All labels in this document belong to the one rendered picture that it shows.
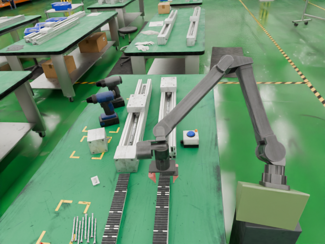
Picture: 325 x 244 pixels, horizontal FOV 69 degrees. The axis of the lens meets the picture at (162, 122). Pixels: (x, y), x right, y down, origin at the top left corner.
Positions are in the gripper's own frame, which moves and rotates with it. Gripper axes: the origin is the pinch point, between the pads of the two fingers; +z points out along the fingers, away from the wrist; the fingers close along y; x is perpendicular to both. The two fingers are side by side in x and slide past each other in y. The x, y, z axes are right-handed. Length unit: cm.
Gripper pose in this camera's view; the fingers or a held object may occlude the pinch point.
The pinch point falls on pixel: (164, 180)
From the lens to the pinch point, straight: 104.7
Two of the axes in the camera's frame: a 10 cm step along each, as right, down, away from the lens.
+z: 0.6, 8.2, 5.7
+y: -10.0, 0.4, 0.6
